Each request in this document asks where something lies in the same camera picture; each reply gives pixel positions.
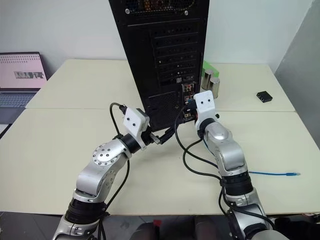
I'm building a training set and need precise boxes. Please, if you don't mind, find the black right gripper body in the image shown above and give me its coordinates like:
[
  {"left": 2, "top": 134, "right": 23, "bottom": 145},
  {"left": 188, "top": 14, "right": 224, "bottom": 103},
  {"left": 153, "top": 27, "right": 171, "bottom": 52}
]
[{"left": 189, "top": 104, "right": 200, "bottom": 124}]

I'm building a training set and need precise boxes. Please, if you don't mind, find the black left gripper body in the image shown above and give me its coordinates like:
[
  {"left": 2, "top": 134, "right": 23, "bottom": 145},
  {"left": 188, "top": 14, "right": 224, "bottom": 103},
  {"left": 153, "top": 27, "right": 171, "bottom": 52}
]
[{"left": 140, "top": 126, "right": 161, "bottom": 146}]

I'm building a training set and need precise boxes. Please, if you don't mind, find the blue ethernet cable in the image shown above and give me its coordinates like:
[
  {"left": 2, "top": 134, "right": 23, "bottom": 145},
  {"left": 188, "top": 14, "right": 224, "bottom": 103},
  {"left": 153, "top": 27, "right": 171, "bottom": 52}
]
[{"left": 188, "top": 99, "right": 301, "bottom": 178}]

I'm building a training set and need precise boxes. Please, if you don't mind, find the black computer tower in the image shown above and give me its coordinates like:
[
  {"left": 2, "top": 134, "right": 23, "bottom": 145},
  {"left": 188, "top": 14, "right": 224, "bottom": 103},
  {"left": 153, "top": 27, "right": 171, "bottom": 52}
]
[{"left": 108, "top": 0, "right": 210, "bottom": 132}]

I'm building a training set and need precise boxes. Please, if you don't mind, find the silver metal cylinder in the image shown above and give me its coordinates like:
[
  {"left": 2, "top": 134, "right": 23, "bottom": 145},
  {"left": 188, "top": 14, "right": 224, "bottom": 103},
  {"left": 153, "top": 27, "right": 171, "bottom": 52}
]
[
  {"left": 201, "top": 69, "right": 214, "bottom": 91},
  {"left": 208, "top": 76, "right": 221, "bottom": 99}
]

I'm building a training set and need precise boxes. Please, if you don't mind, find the green box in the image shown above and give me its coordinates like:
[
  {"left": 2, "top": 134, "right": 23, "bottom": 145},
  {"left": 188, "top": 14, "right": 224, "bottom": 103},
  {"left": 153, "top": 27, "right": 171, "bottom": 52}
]
[{"left": 201, "top": 60, "right": 221, "bottom": 79}]

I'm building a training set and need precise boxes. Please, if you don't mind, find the small black adapter box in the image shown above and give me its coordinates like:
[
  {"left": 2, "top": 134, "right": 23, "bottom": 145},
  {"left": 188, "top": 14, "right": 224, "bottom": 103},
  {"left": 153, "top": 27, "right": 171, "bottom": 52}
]
[{"left": 255, "top": 91, "right": 274, "bottom": 103}]

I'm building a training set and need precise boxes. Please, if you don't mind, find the grey partition panel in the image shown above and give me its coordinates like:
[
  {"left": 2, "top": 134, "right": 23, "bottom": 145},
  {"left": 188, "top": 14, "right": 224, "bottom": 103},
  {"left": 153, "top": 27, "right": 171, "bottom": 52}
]
[{"left": 273, "top": 0, "right": 320, "bottom": 114}]

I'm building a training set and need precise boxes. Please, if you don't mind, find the open grey laptop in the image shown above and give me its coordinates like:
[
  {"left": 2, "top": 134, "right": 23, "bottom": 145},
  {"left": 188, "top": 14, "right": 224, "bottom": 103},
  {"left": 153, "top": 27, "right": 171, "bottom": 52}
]
[{"left": 0, "top": 51, "right": 49, "bottom": 125}]

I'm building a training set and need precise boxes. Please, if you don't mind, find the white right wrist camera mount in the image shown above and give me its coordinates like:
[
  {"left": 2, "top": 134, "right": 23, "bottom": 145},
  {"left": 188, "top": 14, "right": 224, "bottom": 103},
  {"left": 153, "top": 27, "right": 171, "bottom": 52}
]
[{"left": 193, "top": 90, "right": 218, "bottom": 131}]

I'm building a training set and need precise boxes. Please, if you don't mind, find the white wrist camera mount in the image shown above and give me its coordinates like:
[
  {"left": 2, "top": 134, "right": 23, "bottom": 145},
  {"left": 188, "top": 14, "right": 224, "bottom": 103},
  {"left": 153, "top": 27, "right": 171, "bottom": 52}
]
[
  {"left": 122, "top": 107, "right": 151, "bottom": 151},
  {"left": 193, "top": 90, "right": 218, "bottom": 131}
]

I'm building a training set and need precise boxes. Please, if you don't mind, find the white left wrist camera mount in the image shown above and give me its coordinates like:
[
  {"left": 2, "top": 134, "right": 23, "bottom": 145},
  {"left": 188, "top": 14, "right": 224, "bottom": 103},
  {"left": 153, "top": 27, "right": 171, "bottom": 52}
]
[{"left": 122, "top": 107, "right": 151, "bottom": 151}]

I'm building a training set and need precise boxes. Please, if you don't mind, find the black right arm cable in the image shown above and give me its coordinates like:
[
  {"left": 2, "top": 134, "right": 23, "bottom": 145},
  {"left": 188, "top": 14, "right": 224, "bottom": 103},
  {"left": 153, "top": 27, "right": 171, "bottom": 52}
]
[{"left": 173, "top": 105, "right": 277, "bottom": 240}]

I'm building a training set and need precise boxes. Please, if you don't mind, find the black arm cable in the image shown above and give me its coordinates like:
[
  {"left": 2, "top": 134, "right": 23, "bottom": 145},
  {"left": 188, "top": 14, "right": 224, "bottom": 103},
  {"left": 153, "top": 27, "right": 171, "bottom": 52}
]
[
  {"left": 173, "top": 105, "right": 277, "bottom": 240},
  {"left": 95, "top": 102, "right": 131, "bottom": 240}
]

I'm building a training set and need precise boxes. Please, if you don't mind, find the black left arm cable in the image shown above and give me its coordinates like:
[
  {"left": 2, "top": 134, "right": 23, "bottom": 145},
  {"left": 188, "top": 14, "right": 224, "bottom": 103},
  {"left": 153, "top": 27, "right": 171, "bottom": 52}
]
[{"left": 95, "top": 102, "right": 131, "bottom": 240}]

